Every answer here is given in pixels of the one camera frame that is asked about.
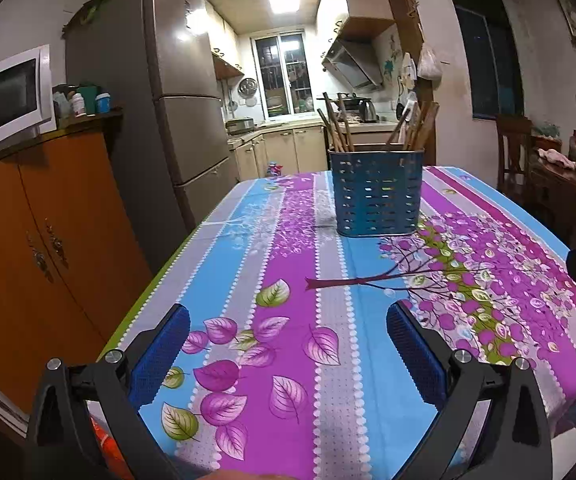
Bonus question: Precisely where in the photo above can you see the beige kitchen base cabinets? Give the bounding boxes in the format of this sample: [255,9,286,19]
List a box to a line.
[227,121,400,183]

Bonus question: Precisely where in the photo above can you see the kitchen window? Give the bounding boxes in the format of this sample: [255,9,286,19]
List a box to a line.
[253,32,314,118]

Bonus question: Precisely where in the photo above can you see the cluttered wooden side table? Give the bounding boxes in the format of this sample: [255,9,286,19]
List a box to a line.
[527,151,576,249]

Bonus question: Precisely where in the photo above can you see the dark wooden chair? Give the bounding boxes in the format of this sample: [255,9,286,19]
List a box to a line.
[495,115,532,206]

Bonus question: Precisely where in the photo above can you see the orange wooden cabinet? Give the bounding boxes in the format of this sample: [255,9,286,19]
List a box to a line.
[0,112,152,412]

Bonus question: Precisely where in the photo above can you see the blue perforated utensil holder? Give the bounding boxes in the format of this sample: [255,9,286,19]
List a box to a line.
[329,144,423,237]

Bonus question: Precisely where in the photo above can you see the floral striped tablecloth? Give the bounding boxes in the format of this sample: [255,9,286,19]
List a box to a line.
[110,167,576,479]

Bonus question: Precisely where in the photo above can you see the dark window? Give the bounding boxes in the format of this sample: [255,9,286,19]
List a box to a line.
[452,0,524,119]

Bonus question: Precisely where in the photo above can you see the electric kettle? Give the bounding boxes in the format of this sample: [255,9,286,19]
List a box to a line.
[358,98,379,124]

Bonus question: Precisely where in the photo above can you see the range hood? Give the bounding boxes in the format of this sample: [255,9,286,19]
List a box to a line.
[323,39,383,89]

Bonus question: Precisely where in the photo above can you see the white red-label bottle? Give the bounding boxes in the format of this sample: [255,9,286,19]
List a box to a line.
[70,92,87,117]

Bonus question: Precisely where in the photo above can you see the white microwave oven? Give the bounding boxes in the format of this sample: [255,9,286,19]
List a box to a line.
[0,44,56,151]

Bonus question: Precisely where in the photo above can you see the grey refrigerator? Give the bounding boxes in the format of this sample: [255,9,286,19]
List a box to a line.
[63,0,237,271]

